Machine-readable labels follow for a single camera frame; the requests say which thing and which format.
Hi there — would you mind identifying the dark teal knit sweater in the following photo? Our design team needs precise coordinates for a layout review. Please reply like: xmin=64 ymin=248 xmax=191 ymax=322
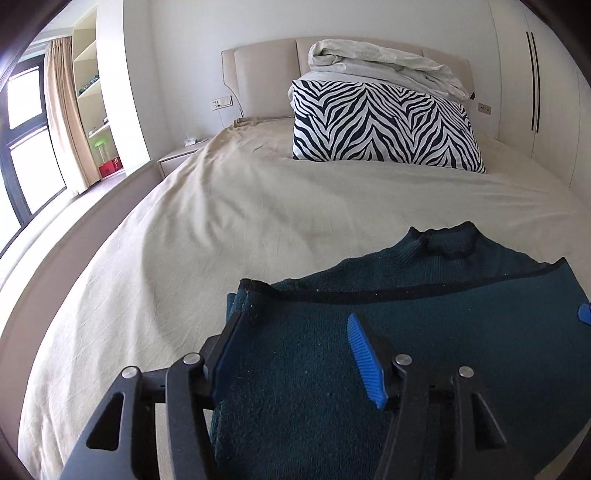
xmin=211 ymin=223 xmax=590 ymax=479

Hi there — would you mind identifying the beige bed sheet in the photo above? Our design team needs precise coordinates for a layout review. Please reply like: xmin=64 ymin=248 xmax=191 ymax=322
xmin=18 ymin=119 xmax=590 ymax=479

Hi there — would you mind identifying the white bedside table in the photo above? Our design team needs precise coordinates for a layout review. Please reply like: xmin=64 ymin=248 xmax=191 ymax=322
xmin=157 ymin=138 xmax=211 ymax=178

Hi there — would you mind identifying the red storage box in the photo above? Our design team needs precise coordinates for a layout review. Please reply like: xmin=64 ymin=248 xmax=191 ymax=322
xmin=98 ymin=156 xmax=123 ymax=178

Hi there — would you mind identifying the green lamp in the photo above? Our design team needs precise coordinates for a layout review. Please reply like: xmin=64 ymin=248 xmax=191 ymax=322
xmin=94 ymin=139 xmax=109 ymax=164

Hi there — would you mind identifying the zebra print pillow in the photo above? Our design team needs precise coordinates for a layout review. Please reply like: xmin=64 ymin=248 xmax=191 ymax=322
xmin=290 ymin=79 xmax=486 ymax=174

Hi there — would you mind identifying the beige upholstered headboard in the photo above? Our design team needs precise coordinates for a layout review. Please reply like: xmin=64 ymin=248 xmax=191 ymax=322
xmin=221 ymin=36 xmax=475 ymax=118

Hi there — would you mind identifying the crumpled white duvet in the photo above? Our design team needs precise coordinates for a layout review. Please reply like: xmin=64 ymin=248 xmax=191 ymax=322
xmin=308 ymin=39 xmax=474 ymax=102

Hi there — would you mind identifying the beige curtain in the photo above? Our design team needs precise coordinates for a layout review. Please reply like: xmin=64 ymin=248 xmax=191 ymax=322
xmin=44 ymin=37 xmax=100 ymax=195

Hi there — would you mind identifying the white shelf unit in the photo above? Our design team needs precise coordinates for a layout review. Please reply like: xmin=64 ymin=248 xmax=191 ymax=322
xmin=72 ymin=8 xmax=120 ymax=175

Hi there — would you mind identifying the beige bed frame side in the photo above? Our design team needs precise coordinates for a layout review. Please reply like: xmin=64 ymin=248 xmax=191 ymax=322
xmin=0 ymin=158 xmax=164 ymax=458

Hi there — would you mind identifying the white wardrobe with black handles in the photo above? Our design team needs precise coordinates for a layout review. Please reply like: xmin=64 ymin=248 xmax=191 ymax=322
xmin=489 ymin=1 xmax=590 ymax=188

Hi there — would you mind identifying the small wall socket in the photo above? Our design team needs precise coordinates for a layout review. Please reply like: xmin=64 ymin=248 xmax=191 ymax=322
xmin=478 ymin=103 xmax=492 ymax=115

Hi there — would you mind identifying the wall socket panel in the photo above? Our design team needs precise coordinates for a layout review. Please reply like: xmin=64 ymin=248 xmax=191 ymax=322
xmin=211 ymin=95 xmax=233 ymax=111

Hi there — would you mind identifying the window with dark frame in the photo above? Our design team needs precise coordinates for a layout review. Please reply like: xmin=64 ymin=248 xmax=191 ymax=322
xmin=1 ymin=55 xmax=66 ymax=252

